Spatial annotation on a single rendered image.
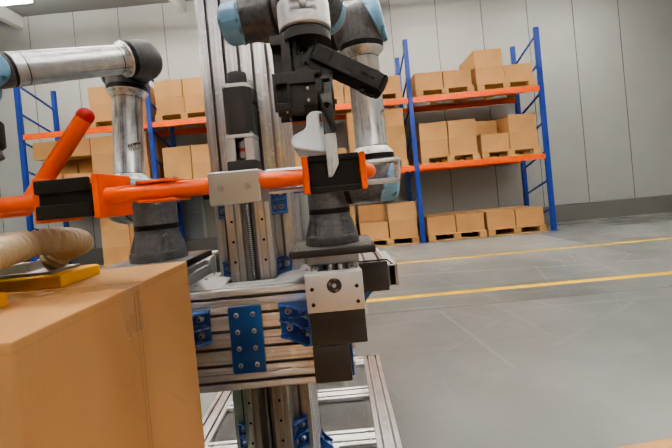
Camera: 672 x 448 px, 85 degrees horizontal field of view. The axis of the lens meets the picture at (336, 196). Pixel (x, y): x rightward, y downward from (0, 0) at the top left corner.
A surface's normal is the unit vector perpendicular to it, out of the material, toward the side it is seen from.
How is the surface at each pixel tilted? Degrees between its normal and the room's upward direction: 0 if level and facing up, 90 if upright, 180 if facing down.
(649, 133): 90
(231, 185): 90
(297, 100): 89
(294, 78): 89
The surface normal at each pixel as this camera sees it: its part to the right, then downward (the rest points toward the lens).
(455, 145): 0.00, 0.00
